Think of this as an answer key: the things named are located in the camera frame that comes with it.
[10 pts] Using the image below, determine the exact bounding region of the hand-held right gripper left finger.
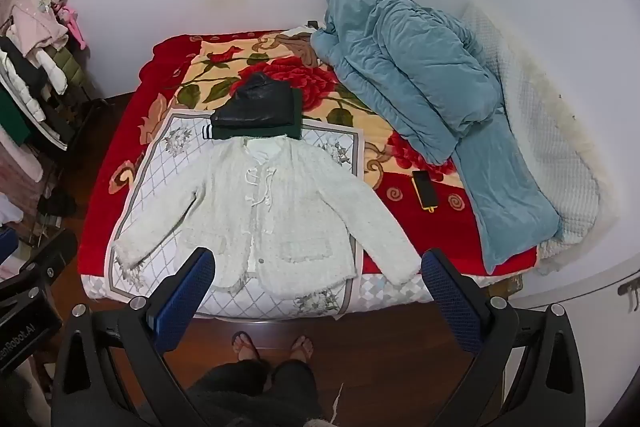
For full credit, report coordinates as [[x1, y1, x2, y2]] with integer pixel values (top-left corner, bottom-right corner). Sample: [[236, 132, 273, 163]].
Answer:
[[51, 247, 217, 427]]

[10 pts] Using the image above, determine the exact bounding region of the phone with yellow case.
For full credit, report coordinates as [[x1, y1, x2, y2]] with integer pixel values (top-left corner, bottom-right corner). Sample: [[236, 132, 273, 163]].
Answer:
[[411, 169, 440, 214]]

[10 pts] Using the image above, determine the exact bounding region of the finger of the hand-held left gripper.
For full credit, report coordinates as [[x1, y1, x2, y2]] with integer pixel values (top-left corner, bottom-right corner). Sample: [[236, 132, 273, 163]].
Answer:
[[17, 229, 79, 303]]

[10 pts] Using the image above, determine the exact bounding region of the blue quilt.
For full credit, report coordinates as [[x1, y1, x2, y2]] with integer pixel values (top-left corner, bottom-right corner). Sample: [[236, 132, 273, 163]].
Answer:
[[311, 0, 563, 275]]

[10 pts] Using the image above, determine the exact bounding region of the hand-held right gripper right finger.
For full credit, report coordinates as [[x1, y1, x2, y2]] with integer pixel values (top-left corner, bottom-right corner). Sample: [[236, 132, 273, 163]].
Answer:
[[421, 248, 587, 427]]

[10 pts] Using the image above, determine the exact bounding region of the white fuzzy jacket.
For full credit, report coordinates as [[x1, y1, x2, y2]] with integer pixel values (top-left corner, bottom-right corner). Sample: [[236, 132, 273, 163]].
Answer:
[[111, 136, 423, 300]]

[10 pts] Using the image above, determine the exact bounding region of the pile of assorted clothes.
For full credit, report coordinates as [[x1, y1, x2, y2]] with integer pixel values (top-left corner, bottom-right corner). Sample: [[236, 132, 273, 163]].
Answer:
[[0, 0, 96, 152]]

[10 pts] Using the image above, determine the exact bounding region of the person's right foot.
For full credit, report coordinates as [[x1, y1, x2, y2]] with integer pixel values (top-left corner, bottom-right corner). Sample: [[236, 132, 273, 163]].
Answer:
[[289, 334, 315, 363]]

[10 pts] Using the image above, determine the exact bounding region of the person's left foot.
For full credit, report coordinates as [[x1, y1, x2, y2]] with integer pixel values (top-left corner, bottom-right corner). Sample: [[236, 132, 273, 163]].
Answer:
[[231, 331, 262, 362]]

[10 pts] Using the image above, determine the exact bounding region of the person's foot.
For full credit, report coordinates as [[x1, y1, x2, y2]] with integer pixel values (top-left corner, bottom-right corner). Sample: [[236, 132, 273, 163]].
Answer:
[[231, 331, 262, 362], [289, 334, 315, 363]]

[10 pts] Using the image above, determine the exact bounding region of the red floral blanket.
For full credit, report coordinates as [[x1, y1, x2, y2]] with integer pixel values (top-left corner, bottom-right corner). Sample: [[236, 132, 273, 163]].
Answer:
[[77, 27, 541, 320]]

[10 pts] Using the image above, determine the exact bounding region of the white textured blanket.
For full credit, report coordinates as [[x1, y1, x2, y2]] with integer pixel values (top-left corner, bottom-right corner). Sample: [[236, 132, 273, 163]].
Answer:
[[457, 2, 621, 275]]

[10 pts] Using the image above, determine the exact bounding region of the black leather jacket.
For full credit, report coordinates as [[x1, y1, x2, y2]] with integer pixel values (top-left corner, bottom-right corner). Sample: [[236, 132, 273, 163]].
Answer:
[[210, 73, 296, 130]]

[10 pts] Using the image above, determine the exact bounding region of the dark green striped-cuff garment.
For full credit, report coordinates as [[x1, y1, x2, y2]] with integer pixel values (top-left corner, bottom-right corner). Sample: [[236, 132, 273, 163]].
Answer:
[[201, 87, 304, 142]]

